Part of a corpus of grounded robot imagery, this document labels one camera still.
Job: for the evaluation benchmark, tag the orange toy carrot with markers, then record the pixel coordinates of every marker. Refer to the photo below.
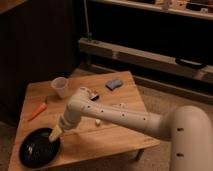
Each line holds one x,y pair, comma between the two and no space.
39,109

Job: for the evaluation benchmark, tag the white domino block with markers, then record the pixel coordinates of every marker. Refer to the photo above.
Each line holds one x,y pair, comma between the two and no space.
120,105

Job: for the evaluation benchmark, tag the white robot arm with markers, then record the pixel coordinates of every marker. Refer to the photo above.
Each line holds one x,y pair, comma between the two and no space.
188,128

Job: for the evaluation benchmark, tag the wooden folding table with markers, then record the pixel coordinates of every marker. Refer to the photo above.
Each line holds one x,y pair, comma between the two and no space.
87,141

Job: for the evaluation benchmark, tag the translucent plastic cup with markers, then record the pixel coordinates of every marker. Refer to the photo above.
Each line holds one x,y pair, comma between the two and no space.
61,86

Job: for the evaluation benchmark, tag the black ceramic bowl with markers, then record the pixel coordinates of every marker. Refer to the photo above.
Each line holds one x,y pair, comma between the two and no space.
36,150

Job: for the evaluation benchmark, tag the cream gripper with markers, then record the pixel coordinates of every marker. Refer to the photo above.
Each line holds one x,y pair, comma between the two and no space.
55,134

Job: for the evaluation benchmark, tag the black case handle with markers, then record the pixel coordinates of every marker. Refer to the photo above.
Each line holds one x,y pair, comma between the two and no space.
192,65

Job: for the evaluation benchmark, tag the wooden bench beam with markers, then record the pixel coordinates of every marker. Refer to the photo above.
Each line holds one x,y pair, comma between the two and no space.
144,59

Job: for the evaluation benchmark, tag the vertical metal pole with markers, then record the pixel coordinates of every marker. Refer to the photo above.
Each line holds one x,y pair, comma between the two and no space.
88,33

